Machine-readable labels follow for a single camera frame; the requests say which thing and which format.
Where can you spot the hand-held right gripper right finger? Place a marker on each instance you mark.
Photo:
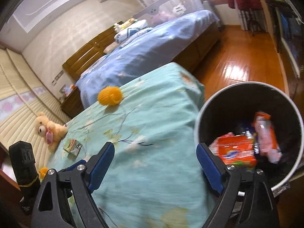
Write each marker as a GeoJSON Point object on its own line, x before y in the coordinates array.
{"type": "Point", "coordinates": [209, 168]}

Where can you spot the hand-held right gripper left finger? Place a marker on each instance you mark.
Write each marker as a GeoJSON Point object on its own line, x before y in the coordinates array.
{"type": "Point", "coordinates": [102, 163]}

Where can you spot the round grey waste bin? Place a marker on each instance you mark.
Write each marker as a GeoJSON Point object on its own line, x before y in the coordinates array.
{"type": "Point", "coordinates": [237, 99]}

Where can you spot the small orange toy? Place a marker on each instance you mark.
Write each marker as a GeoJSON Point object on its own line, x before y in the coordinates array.
{"type": "Point", "coordinates": [43, 173]}

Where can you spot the small green patterned box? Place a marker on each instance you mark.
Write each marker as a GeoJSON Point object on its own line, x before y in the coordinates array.
{"type": "Point", "coordinates": [72, 146]}

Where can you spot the beige teddy bear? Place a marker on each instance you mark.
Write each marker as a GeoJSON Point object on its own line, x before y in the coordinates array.
{"type": "Point", "coordinates": [45, 125]}

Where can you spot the cream slatted wardrobe door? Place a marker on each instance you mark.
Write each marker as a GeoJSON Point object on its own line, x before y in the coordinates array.
{"type": "Point", "coordinates": [16, 99]}

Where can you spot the orange pink snack packet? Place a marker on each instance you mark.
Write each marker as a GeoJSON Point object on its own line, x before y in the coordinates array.
{"type": "Point", "coordinates": [266, 135]}

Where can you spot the wooden nightstand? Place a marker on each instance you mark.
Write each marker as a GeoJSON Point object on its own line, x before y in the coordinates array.
{"type": "Point", "coordinates": [72, 103]}

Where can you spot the yellow knitted ball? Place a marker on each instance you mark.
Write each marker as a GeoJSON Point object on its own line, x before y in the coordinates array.
{"type": "Point", "coordinates": [109, 96]}

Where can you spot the colourful box on nightstand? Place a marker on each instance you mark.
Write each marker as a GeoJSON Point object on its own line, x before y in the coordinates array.
{"type": "Point", "coordinates": [66, 90]}

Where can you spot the teal floral bed sheet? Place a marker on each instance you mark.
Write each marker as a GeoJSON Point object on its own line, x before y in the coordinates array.
{"type": "Point", "coordinates": [154, 99]}

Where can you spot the bed with blue duvet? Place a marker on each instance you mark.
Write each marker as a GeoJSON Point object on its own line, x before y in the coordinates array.
{"type": "Point", "coordinates": [154, 45]}

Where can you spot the blue white patterned pillow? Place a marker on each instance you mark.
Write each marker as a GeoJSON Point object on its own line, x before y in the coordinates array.
{"type": "Point", "coordinates": [128, 33]}

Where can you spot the yellow plush toy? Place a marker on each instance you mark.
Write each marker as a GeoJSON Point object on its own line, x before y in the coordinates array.
{"type": "Point", "coordinates": [125, 23]}

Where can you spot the flat dark screen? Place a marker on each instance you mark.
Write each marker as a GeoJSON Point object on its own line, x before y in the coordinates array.
{"type": "Point", "coordinates": [288, 42]}

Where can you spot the dark wooden coat stand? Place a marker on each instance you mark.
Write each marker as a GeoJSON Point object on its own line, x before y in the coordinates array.
{"type": "Point", "coordinates": [253, 23]}

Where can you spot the dark wooden cabinet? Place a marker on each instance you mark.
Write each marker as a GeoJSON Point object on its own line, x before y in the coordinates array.
{"type": "Point", "coordinates": [300, 40]}

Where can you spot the pink plush toy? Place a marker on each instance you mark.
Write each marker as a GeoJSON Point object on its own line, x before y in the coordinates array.
{"type": "Point", "coordinates": [163, 17]}

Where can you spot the wall switch panel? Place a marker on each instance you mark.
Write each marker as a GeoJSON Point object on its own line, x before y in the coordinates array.
{"type": "Point", "coordinates": [57, 78]}

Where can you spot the wooden bed frame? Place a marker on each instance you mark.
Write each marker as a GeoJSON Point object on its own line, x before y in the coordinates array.
{"type": "Point", "coordinates": [83, 61]}

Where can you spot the grey mesh bed guard rail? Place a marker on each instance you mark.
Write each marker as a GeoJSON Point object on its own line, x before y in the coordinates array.
{"type": "Point", "coordinates": [163, 6]}

